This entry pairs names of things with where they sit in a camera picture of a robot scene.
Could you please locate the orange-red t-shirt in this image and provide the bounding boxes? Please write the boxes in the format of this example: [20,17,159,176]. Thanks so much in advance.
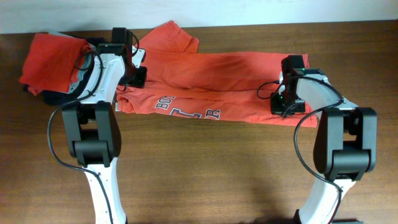
[116,21,303,126]

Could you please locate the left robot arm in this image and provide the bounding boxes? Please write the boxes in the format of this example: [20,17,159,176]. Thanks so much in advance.
[62,27,147,223]

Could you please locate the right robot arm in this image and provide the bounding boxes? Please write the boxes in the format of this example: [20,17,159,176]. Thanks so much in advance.
[271,55,377,223]

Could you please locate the folded grey shirt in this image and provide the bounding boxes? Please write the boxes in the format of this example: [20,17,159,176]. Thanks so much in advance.
[48,31,95,94]

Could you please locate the folded red-orange shirt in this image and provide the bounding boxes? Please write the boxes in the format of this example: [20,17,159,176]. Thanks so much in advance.
[19,33,92,95]

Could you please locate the folded dark navy garment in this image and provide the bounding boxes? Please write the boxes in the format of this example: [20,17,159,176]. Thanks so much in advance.
[23,37,108,106]

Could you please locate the right black cable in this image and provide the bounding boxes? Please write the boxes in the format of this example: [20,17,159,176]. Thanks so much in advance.
[256,76,345,224]

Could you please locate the black cable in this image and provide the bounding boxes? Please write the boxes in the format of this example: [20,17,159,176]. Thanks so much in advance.
[46,29,141,224]
[256,76,345,224]

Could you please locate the left black cable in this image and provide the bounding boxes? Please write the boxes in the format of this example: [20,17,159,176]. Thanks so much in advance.
[46,29,141,224]

